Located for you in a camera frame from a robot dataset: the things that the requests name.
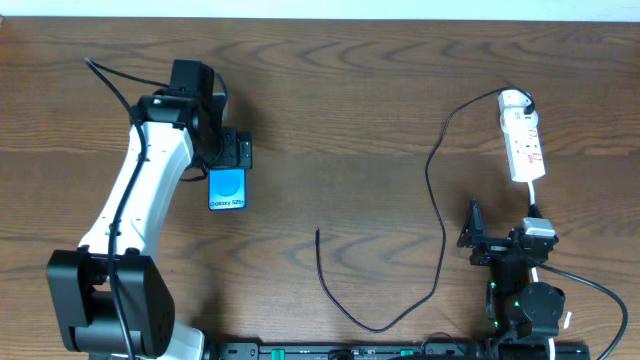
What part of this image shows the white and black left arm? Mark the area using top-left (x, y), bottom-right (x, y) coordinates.
top-left (46, 92), bottom-right (252, 359)

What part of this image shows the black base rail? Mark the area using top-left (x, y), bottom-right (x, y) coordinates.
top-left (203, 339), bottom-right (590, 360)

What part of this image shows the blue Galaxy smartphone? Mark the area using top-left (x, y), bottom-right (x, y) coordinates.
top-left (208, 169), bottom-right (246, 211)

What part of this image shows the white USB charger plug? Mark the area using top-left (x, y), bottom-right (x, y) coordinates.
top-left (498, 89), bottom-right (538, 123)

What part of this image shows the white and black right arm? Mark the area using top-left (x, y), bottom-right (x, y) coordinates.
top-left (457, 200), bottom-right (566, 358)

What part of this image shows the white power strip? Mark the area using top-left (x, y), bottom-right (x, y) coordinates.
top-left (500, 108), bottom-right (545, 183)

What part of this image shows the black charger cable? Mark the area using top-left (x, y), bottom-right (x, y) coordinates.
top-left (314, 86), bottom-right (536, 334)

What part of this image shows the white power strip cord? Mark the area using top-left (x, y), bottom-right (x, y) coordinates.
top-left (527, 180), bottom-right (572, 360)

